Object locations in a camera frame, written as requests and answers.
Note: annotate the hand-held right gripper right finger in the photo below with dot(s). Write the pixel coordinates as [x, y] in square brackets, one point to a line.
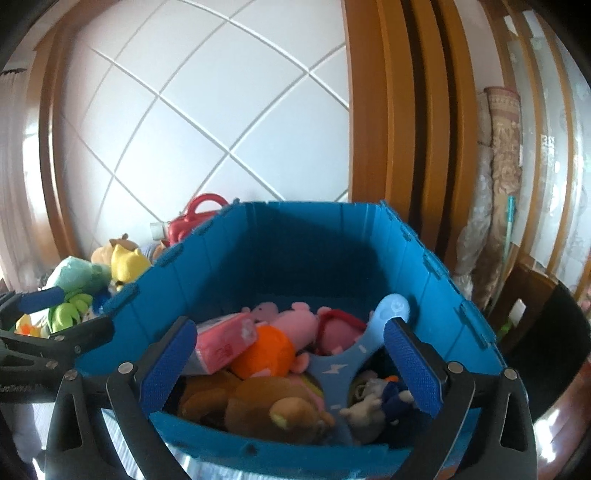
[411, 369]

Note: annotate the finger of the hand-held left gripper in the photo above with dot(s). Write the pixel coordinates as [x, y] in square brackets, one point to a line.
[83, 334]
[41, 298]

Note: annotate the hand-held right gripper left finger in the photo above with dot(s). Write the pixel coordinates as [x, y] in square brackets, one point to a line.
[168, 364]

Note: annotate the blue plastic container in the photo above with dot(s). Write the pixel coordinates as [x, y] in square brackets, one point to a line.
[295, 249]

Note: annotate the bright green plush toy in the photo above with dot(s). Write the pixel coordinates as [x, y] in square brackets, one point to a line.
[64, 314]

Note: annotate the small yellow toy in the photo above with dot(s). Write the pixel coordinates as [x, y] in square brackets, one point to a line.
[27, 325]

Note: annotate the dark blue plush toy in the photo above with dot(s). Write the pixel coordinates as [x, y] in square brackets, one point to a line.
[393, 397]

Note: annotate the small blue toy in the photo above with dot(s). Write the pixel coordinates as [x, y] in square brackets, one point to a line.
[99, 301]

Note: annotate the grey plush toy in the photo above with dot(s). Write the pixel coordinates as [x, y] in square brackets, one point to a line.
[364, 408]

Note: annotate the pink packet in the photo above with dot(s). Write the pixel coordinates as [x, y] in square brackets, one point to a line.
[226, 341]

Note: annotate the brown bear plush toy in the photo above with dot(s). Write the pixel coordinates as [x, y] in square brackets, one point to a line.
[104, 253]

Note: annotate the light blue plush toy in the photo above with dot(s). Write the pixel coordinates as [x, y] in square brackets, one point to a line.
[332, 374]

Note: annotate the pig plush in red dress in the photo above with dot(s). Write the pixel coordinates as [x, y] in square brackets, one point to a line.
[337, 337]

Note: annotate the yellow plush toy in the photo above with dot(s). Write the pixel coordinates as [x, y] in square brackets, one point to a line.
[127, 263]

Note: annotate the pig plush in orange dress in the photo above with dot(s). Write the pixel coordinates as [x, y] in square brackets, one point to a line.
[263, 353]

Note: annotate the white curtain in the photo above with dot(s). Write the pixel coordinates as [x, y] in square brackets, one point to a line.
[14, 184]

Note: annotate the wooden cabinet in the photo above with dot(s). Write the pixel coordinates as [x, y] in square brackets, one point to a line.
[531, 286]

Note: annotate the dark chair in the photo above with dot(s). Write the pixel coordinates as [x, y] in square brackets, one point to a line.
[558, 346]

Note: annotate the plastic wrapped roll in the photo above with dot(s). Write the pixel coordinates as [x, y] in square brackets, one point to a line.
[478, 207]

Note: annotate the teal stick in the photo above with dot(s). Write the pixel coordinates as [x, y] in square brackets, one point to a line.
[508, 221]

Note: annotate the rolled patterned carpet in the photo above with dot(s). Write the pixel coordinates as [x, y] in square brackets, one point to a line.
[503, 184]

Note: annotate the frosted glass sliding door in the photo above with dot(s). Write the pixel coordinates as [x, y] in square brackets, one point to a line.
[549, 138]

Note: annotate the wooden door frame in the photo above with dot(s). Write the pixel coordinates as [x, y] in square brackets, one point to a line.
[46, 161]
[397, 115]

